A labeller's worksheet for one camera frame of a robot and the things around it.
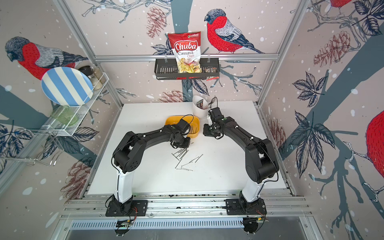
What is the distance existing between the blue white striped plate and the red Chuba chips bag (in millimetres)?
515

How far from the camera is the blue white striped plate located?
685mm

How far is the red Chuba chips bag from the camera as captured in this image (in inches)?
31.8
